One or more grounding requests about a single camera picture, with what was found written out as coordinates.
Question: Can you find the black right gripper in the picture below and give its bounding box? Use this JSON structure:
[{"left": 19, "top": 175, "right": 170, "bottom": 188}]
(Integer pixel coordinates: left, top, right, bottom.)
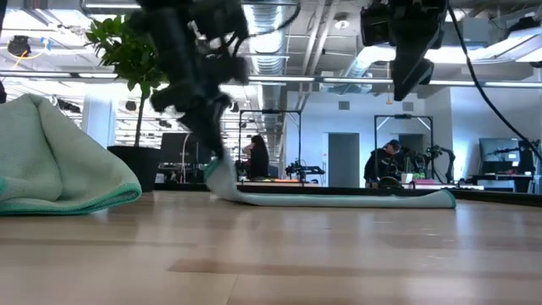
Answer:
[{"left": 389, "top": 0, "right": 448, "bottom": 102}]

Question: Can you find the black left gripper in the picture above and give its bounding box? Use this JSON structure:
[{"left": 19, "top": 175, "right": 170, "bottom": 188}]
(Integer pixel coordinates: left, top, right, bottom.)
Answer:
[{"left": 150, "top": 82, "right": 232, "bottom": 161}]

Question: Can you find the mint green microfiber towel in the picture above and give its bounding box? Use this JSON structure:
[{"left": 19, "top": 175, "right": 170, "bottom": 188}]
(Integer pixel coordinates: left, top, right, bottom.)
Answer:
[
  {"left": 204, "top": 158, "right": 457, "bottom": 209},
  {"left": 0, "top": 93, "right": 143, "bottom": 216}
]

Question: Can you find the black computer monitor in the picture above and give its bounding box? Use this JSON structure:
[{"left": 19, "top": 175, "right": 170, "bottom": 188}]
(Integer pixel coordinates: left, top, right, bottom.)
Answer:
[
  {"left": 159, "top": 132, "right": 213, "bottom": 166},
  {"left": 478, "top": 137, "right": 521, "bottom": 164}
]

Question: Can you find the black plant pot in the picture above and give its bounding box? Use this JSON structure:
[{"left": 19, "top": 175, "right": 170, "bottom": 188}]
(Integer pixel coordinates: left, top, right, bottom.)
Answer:
[{"left": 108, "top": 145, "right": 162, "bottom": 193}]

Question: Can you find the plain closed door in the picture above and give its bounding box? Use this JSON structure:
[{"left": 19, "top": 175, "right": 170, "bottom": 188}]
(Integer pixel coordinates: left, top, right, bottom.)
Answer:
[{"left": 328, "top": 132, "right": 361, "bottom": 187}]

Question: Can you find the white building column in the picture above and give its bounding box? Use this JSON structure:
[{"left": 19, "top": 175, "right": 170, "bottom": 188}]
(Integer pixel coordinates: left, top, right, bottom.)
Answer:
[{"left": 82, "top": 82, "right": 118, "bottom": 147}]

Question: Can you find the green leafy indoor tree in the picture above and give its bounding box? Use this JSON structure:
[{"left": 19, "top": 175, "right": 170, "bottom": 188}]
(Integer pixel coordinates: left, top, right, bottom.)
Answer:
[{"left": 84, "top": 14, "right": 170, "bottom": 149}]

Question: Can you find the dark office desk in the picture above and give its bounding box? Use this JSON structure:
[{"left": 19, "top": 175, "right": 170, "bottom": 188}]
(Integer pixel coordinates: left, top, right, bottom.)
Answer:
[{"left": 469, "top": 172, "right": 535, "bottom": 190}]

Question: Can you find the black ceiling device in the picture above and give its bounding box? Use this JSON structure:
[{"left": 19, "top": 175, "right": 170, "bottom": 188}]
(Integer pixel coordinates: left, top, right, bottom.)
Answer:
[{"left": 7, "top": 36, "right": 33, "bottom": 58}]

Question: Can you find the black table edge rail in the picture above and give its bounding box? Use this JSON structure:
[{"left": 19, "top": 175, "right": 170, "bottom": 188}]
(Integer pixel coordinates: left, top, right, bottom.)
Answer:
[{"left": 152, "top": 180, "right": 542, "bottom": 208}]

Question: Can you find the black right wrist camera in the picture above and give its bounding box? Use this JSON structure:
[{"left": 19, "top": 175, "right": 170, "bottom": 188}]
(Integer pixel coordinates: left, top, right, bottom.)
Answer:
[{"left": 359, "top": 3, "right": 393, "bottom": 47}]

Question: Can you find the long black arm cable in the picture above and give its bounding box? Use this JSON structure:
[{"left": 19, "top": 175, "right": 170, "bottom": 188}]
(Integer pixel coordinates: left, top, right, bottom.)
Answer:
[{"left": 446, "top": 3, "right": 542, "bottom": 161}]

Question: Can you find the silver ceiling air duct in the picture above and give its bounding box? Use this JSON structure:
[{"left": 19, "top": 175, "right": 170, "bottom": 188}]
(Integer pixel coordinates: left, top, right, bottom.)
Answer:
[{"left": 243, "top": 0, "right": 297, "bottom": 141}]

